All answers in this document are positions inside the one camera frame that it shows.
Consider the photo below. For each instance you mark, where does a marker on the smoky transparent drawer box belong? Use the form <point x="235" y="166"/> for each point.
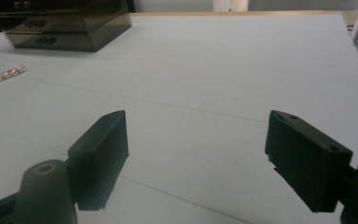
<point x="105" y="28"/>

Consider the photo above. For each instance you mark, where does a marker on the white foam board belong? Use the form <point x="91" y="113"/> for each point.
<point x="199" y="77"/>

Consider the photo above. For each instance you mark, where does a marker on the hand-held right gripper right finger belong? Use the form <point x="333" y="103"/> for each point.
<point x="307" y="165"/>

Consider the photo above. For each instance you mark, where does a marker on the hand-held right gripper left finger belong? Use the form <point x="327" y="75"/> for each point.
<point x="99" y="161"/>

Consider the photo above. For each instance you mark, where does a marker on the pearl hair clip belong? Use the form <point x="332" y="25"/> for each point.
<point x="6" y="74"/>

